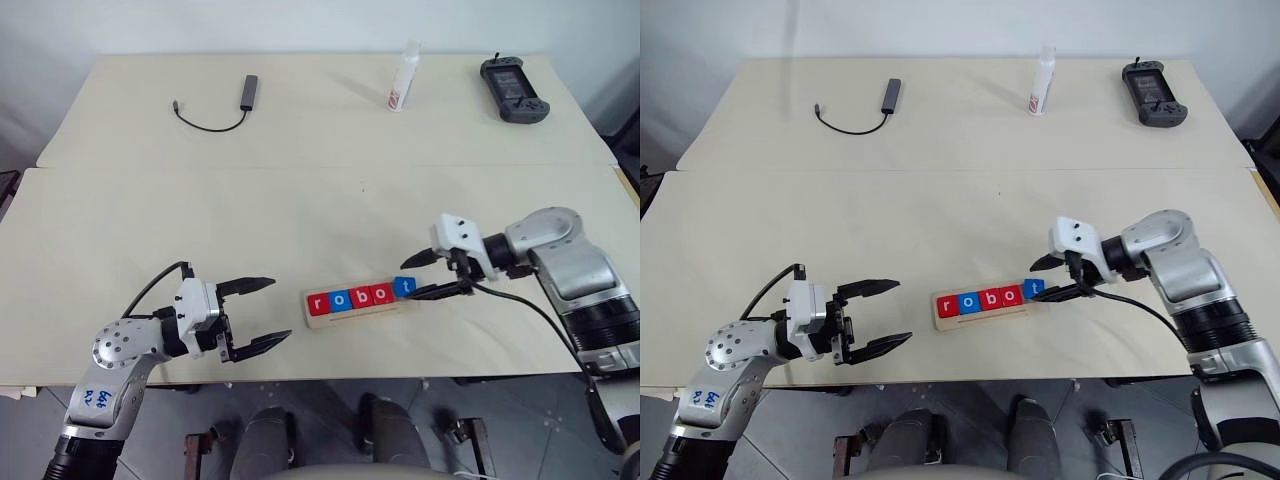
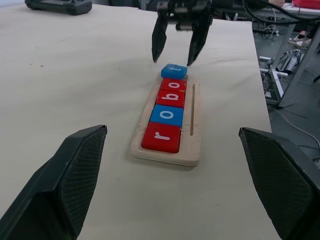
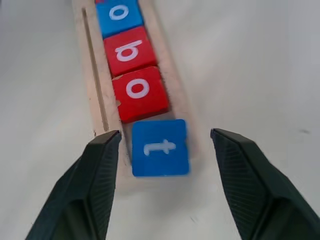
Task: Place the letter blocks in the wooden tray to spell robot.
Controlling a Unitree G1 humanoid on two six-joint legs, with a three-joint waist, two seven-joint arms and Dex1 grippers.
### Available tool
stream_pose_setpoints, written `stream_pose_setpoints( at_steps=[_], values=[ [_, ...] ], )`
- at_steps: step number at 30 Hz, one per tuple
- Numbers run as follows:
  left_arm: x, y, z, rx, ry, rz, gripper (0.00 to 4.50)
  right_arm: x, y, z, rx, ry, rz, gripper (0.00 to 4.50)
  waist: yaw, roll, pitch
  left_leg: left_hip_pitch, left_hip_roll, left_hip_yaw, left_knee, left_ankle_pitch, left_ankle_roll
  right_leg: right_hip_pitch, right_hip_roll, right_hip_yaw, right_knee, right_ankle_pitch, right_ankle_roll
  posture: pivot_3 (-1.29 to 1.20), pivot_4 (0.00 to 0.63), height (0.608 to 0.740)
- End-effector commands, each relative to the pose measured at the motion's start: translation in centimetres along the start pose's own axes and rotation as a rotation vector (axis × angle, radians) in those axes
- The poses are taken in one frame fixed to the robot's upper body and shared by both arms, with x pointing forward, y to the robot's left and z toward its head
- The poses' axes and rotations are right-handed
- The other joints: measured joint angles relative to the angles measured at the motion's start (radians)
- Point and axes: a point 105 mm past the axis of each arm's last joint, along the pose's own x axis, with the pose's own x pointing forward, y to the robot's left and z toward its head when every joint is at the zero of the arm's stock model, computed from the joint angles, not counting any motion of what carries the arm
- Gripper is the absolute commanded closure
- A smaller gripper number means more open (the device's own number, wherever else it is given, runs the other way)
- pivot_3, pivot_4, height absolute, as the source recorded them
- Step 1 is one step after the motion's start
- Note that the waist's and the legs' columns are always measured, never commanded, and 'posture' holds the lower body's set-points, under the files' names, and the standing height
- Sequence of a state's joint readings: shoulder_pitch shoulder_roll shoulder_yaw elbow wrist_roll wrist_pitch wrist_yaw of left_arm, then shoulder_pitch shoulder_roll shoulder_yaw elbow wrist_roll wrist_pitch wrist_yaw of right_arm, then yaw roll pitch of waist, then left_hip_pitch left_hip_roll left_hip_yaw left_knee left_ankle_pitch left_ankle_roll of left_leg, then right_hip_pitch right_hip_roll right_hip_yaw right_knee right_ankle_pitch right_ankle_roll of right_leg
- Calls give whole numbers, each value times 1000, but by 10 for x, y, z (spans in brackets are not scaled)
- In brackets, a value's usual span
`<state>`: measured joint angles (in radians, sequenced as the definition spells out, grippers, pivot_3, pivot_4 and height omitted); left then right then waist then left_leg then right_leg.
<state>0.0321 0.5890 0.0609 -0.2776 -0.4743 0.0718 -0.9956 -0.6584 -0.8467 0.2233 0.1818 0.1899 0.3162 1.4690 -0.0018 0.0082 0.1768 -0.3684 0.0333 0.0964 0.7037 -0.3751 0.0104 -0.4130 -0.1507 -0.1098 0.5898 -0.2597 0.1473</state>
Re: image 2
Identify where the red letter r tile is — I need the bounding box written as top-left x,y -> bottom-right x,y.
141,121 -> 181,154

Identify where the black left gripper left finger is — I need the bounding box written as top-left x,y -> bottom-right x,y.
0,124 -> 108,240

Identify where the blue letter o tile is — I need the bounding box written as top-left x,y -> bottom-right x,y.
149,104 -> 185,127

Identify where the person's sandalled foot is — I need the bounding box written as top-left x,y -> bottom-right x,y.
288,31 -> 313,49

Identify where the blue letter t tile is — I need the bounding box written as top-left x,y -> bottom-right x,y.
160,63 -> 188,80

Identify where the white metal stand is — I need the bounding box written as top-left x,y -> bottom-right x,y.
259,55 -> 289,101

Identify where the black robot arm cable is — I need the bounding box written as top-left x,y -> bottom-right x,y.
243,0 -> 320,25

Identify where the grey metal table frame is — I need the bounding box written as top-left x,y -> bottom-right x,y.
276,23 -> 320,109

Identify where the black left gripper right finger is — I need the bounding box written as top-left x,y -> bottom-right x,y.
238,126 -> 320,240

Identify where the long wooden letter tray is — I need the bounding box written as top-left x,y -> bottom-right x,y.
130,72 -> 202,168

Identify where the white floor cable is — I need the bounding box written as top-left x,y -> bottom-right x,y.
268,107 -> 320,162

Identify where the red letter b tile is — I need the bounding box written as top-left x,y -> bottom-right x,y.
155,89 -> 186,108

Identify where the red letter o tile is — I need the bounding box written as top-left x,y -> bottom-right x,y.
159,77 -> 188,93

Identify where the crumpled silver bag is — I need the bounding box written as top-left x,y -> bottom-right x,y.
275,49 -> 305,75

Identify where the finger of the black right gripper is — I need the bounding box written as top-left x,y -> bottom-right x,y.
151,14 -> 170,63
187,15 -> 214,67

